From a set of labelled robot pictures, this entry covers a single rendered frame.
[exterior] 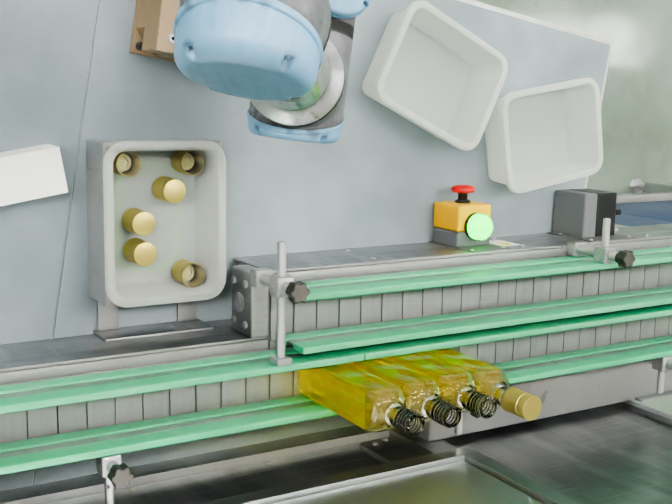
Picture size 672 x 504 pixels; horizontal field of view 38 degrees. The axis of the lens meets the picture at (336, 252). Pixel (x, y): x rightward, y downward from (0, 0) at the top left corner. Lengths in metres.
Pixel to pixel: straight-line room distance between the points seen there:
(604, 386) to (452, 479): 0.52
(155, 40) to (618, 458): 0.96
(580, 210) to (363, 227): 0.42
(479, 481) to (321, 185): 0.52
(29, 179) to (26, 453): 0.35
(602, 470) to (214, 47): 1.05
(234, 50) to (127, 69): 0.68
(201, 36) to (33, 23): 0.65
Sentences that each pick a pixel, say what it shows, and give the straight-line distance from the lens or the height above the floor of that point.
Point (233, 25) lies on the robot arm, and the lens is 0.74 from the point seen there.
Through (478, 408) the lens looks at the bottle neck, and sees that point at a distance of 1.30.
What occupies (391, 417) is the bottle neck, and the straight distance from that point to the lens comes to 1.26.
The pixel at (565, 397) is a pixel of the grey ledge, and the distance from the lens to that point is 1.78.
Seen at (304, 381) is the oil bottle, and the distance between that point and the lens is 1.42.
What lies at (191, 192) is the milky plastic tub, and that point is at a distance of 1.43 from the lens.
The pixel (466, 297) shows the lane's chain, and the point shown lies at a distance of 1.58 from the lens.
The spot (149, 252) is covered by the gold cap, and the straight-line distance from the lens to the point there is 1.37.
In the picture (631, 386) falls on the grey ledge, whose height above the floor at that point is 0.88.
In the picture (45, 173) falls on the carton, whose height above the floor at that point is 0.81.
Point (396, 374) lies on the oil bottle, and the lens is 1.34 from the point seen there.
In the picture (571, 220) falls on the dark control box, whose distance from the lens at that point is 1.82.
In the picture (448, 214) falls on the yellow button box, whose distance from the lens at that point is 1.64.
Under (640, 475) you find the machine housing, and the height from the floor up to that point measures 1.12.
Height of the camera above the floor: 2.09
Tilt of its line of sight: 58 degrees down
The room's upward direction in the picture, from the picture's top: 107 degrees clockwise
